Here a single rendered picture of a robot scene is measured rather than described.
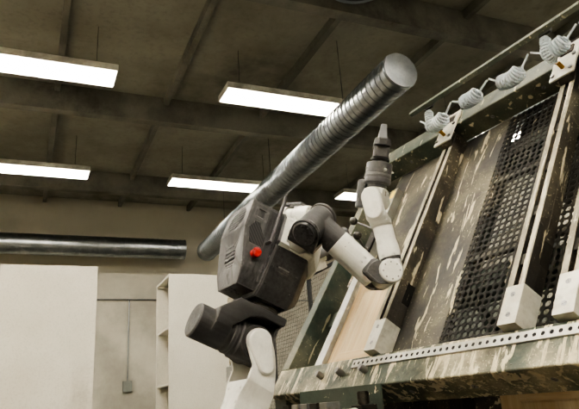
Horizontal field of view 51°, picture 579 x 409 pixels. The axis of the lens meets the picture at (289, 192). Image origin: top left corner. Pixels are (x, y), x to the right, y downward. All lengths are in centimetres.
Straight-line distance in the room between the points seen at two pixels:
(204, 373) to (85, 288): 199
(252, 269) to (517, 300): 80
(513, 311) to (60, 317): 317
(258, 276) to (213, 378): 404
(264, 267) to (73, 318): 247
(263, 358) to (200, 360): 402
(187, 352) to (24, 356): 206
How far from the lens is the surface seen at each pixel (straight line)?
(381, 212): 197
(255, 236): 197
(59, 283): 430
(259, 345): 192
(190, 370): 590
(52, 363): 422
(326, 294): 278
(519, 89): 253
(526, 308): 172
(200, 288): 602
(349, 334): 243
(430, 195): 248
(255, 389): 192
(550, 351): 158
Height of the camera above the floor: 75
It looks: 20 degrees up
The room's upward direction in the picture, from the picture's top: 4 degrees counter-clockwise
